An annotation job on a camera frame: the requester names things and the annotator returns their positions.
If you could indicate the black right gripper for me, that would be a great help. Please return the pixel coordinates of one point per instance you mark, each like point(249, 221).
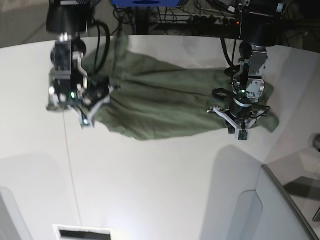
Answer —
point(98, 88)

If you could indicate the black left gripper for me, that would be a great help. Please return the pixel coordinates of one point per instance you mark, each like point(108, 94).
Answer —
point(240, 109)

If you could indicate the green t-shirt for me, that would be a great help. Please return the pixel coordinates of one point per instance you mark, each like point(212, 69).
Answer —
point(157, 100)

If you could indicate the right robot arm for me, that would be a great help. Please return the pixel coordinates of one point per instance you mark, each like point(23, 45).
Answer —
point(70, 84)

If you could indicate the black table leg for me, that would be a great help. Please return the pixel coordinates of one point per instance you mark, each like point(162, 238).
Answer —
point(142, 17)

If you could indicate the blue box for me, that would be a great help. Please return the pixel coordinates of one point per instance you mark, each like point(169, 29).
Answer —
point(145, 3)

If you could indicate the black power strip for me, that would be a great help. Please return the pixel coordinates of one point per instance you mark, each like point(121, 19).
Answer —
point(212, 20)

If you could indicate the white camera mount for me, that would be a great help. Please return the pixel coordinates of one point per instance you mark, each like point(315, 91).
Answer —
point(238, 126)
point(86, 110)

